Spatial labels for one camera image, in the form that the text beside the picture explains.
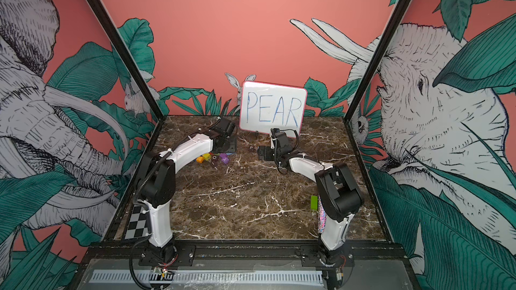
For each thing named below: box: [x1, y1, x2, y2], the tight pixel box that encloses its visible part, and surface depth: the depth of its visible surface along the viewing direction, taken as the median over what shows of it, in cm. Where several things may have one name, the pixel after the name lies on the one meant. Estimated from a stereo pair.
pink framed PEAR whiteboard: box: [239, 80, 308, 137], surface depth 108 cm
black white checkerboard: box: [124, 204, 148, 240], surface depth 80 cm
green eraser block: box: [310, 195, 318, 211], surface depth 88 cm
